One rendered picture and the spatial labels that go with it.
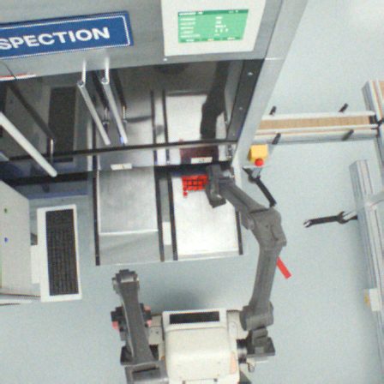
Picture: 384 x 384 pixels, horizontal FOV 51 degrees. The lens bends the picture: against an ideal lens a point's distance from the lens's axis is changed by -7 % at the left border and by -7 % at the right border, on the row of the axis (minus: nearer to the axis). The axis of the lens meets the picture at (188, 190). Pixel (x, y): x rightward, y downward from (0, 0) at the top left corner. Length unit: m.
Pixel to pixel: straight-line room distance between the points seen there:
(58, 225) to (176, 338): 0.90
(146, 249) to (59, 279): 0.43
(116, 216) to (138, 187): 0.17
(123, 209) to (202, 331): 0.75
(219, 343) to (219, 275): 1.41
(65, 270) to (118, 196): 0.42
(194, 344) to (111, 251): 0.69
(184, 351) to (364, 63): 2.75
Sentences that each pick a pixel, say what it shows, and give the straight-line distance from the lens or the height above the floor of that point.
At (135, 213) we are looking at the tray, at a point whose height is 0.88.
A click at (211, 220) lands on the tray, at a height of 0.88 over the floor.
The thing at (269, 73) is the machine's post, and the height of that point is 1.72.
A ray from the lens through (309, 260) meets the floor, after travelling 2.86.
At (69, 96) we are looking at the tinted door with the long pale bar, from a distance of 1.26.
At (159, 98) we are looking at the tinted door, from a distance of 1.28.
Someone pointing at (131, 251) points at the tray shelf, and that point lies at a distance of 1.88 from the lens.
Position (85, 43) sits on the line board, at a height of 1.93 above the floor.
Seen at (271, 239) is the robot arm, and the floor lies 1.53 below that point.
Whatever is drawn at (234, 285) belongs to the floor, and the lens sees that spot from 2.75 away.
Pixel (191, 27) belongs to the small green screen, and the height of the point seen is 1.97.
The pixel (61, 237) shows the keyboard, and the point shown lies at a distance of 2.01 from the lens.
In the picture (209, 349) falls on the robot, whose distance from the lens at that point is 1.36.
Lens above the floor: 2.73
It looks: 75 degrees down
